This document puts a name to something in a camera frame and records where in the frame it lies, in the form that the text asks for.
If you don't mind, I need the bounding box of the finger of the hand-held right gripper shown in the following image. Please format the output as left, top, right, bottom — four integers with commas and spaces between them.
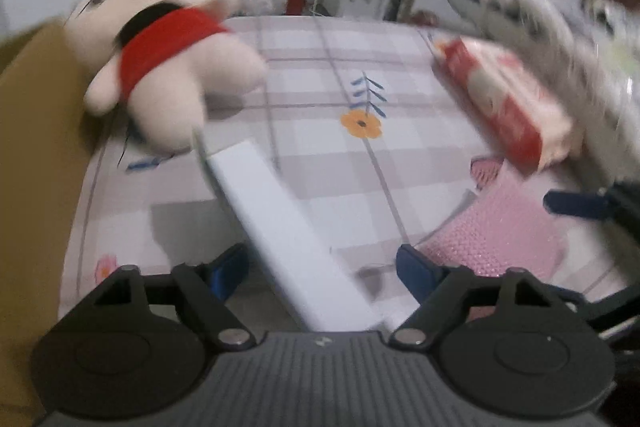
542, 187, 640, 220

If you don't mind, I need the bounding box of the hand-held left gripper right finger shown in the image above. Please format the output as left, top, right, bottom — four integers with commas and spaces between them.
390, 244, 581, 350

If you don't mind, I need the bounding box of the red tissue packet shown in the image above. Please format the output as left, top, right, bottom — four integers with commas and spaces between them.
431, 34, 583, 172

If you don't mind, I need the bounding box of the pink sponge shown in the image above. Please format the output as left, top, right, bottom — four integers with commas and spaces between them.
417, 167, 576, 283

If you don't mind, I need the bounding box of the black-haired plush doll red bib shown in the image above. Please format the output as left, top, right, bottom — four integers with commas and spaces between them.
65, 0, 268, 152

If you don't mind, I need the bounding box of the white grey soft toy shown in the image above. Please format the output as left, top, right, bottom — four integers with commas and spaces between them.
442, 0, 640, 188

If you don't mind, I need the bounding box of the brown cardboard box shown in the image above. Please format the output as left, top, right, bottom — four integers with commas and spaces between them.
0, 19, 108, 427

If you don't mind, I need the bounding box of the light blue white box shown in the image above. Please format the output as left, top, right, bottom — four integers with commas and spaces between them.
192, 127, 421, 333

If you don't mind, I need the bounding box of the checked bed sheet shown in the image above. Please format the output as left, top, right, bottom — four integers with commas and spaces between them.
57, 14, 640, 338

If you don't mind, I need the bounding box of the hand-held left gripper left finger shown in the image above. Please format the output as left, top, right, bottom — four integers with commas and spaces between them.
92, 243, 257, 350

